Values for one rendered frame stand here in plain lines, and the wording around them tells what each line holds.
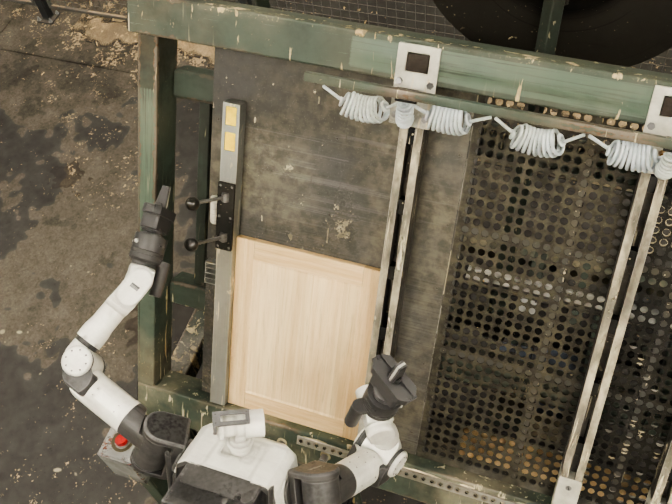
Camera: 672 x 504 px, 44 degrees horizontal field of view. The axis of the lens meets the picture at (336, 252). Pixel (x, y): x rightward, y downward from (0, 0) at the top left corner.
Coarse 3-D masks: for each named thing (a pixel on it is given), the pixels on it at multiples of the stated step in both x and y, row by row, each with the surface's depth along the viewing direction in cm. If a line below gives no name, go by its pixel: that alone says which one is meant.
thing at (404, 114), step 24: (408, 48) 191; (432, 48) 189; (408, 72) 193; (432, 72) 191; (408, 120) 185; (408, 144) 206; (408, 168) 210; (408, 192) 208; (408, 216) 210; (408, 240) 215; (384, 264) 218; (408, 264) 222; (384, 288) 220; (384, 312) 226; (384, 336) 227
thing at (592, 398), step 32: (640, 192) 189; (640, 224) 195; (640, 256) 195; (608, 288) 206; (608, 320) 203; (608, 352) 210; (608, 384) 209; (576, 416) 216; (576, 448) 220; (576, 480) 223
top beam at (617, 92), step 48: (144, 0) 210; (192, 0) 208; (240, 48) 206; (288, 48) 202; (336, 48) 198; (384, 48) 194; (480, 48) 189; (528, 96) 187; (576, 96) 183; (624, 96) 180
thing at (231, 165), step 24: (240, 120) 221; (240, 144) 224; (240, 168) 228; (240, 192) 232; (216, 264) 240; (216, 288) 243; (216, 312) 246; (216, 336) 249; (216, 360) 253; (216, 384) 256
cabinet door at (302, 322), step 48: (240, 240) 236; (240, 288) 242; (288, 288) 237; (336, 288) 232; (240, 336) 249; (288, 336) 243; (336, 336) 238; (240, 384) 256; (288, 384) 250; (336, 384) 244; (336, 432) 250
